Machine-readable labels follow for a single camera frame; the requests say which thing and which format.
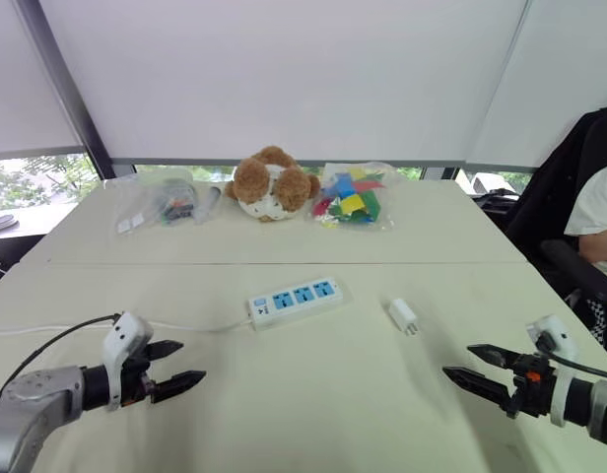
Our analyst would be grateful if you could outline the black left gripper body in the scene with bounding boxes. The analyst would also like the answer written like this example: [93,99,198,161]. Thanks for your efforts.
[118,344,158,408]

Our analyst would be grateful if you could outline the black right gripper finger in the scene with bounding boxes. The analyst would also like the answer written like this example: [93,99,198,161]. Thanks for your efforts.
[466,344,521,372]
[441,366,517,413]

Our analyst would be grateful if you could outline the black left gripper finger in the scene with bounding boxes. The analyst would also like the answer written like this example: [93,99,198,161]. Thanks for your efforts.
[145,339,185,364]
[149,371,208,405]

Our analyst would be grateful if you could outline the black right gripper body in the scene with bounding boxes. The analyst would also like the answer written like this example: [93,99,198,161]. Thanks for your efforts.
[505,352,556,420]

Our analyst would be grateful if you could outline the white plug adapter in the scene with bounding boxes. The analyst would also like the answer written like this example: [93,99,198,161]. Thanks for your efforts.
[387,297,422,338]

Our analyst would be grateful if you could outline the white blue power strip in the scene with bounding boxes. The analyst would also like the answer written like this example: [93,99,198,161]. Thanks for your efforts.
[242,276,355,332]

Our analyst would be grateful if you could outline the clear bag of small parts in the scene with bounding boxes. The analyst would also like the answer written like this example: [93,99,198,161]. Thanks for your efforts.
[103,170,199,236]

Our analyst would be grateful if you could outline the clear plastic tube bag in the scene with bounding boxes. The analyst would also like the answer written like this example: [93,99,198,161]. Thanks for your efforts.
[192,183,225,226]

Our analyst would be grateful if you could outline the black office chair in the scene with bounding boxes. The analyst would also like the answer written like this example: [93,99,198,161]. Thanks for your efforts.
[473,101,607,364]

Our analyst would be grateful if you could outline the person in white shirt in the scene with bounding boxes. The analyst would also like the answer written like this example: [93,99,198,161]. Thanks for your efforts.
[564,162,607,287]

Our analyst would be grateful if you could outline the brown white plush dog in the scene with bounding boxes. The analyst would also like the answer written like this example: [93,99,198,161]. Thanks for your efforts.
[225,144,322,224]

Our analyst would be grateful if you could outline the bag of coloured blocks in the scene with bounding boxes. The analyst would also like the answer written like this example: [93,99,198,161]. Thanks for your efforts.
[310,161,399,235]

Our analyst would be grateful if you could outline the white roller blind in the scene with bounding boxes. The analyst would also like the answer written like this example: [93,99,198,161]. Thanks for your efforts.
[36,0,531,167]
[0,0,86,162]
[464,0,607,173]

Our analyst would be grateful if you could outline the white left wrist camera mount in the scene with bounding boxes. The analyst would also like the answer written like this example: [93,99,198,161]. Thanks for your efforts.
[101,310,155,412]

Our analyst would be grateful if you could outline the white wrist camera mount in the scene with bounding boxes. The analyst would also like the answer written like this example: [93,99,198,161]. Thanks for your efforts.
[524,314,579,428]
[101,310,155,412]

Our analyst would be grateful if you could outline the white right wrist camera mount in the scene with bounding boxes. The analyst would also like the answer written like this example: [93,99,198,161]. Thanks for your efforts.
[524,314,579,428]

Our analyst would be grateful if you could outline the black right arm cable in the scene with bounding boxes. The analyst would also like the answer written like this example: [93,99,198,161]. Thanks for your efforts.
[538,330,607,383]

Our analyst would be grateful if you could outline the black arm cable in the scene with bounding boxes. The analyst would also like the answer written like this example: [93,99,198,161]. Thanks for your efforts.
[0,313,123,406]
[538,330,607,383]

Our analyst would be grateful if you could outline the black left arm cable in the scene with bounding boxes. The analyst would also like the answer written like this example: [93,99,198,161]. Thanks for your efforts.
[0,313,123,406]

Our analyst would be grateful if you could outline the black window frame post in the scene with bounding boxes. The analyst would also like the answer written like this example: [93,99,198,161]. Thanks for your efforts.
[12,0,118,181]

